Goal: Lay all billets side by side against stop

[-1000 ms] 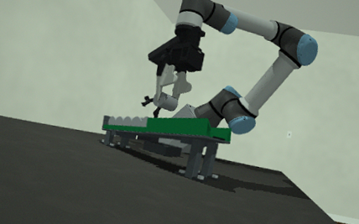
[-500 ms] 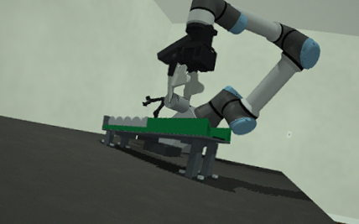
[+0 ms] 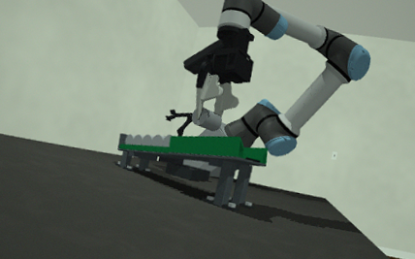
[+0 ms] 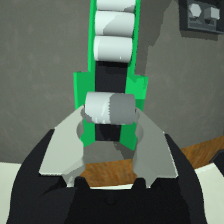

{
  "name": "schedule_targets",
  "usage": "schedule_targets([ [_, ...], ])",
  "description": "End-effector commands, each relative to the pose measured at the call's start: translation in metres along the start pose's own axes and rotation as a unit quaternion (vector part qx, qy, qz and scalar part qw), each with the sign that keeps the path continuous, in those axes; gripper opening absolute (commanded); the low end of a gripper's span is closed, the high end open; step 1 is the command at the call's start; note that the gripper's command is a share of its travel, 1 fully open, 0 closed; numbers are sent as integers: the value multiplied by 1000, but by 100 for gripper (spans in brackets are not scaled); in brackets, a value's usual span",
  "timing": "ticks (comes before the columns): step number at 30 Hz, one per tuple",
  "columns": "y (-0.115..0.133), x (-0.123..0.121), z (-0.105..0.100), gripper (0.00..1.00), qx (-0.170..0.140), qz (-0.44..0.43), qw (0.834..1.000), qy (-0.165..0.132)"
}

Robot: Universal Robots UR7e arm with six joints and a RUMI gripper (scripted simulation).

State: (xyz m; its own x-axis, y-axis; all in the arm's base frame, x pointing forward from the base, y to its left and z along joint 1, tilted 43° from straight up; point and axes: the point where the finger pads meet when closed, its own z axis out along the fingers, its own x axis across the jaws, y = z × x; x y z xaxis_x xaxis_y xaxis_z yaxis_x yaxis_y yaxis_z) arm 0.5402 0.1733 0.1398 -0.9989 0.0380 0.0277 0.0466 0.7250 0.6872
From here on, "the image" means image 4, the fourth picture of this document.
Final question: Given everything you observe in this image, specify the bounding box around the white cylinder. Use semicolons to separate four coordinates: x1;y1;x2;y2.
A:
94;36;132;63
85;91;136;125
97;0;136;13
95;11;134;38

